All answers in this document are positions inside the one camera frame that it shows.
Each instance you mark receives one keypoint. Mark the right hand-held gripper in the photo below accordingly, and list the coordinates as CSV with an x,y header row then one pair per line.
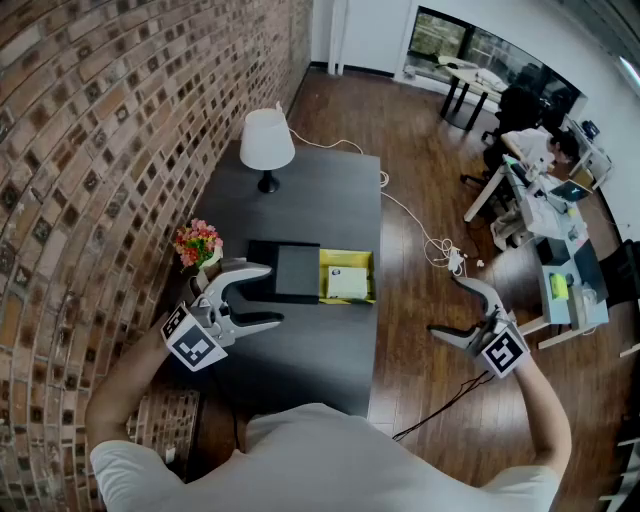
x,y
502,350

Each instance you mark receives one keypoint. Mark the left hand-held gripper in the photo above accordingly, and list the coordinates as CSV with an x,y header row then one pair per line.
x,y
192,340

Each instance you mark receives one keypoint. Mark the yellow-white package with blue label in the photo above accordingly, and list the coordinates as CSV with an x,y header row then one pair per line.
x,y
348,282

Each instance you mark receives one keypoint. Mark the person's left forearm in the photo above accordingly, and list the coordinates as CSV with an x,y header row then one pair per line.
x,y
127,387

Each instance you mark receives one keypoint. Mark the person's right forearm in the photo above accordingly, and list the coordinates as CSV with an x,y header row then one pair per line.
x,y
547,420

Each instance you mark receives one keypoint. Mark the black flat box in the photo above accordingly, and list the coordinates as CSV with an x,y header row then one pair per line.
x,y
295,272

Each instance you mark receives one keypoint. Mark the white power adapter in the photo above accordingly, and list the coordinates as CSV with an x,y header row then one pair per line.
x,y
456,260

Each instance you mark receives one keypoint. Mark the colourful flower bouquet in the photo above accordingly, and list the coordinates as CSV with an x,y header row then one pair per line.
x,y
197,242

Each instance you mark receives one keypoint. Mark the yellow-green packet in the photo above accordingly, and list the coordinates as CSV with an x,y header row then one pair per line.
x,y
560,286

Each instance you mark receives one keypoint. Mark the grey office desk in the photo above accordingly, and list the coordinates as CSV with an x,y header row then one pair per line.
x,y
575,310

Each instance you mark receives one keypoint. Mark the yellow box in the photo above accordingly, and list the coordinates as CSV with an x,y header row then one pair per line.
x,y
345,257

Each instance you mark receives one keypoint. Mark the black desktop box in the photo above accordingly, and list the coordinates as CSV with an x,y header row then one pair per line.
x,y
552,251

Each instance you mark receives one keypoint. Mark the white office desk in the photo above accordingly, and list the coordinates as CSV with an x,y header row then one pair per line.
x,y
537,212

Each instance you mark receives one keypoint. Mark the black closed laptop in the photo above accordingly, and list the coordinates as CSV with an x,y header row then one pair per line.
x,y
590,270

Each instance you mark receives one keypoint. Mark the white table lamp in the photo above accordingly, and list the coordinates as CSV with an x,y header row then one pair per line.
x,y
266,142

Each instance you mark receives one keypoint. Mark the black mesh chair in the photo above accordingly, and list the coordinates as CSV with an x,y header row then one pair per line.
x,y
622,272

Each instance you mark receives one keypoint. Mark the open laptop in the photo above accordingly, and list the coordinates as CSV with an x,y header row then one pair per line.
x,y
571,191

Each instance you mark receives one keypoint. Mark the person's white shirt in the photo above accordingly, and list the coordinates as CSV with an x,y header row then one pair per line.
x,y
320,465

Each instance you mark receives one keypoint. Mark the white shelf unit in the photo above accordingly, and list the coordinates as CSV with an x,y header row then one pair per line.
x,y
592,150

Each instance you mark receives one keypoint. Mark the black office chair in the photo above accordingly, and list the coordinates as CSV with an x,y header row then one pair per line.
x,y
517,107

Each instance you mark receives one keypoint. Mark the large window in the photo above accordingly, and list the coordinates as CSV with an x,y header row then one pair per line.
x,y
480,47

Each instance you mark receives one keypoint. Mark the white wall pipe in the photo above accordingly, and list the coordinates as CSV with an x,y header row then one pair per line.
x,y
336,35

